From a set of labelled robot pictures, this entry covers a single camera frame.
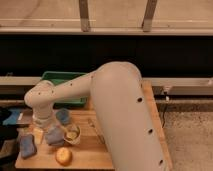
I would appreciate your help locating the green plastic tray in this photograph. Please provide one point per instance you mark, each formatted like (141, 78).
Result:
(57, 78)

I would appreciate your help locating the round bread roll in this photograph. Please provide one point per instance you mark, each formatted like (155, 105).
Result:
(63, 156)

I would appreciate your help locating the light blue towel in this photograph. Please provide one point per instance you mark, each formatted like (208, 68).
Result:
(54, 136)

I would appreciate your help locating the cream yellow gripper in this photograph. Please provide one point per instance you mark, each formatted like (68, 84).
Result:
(38, 135)

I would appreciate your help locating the metal fork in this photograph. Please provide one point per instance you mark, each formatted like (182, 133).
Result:
(91, 124)

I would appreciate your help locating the blue box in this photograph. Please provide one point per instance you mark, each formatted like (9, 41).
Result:
(18, 117)

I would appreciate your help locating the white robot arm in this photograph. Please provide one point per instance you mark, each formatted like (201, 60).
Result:
(115, 89)

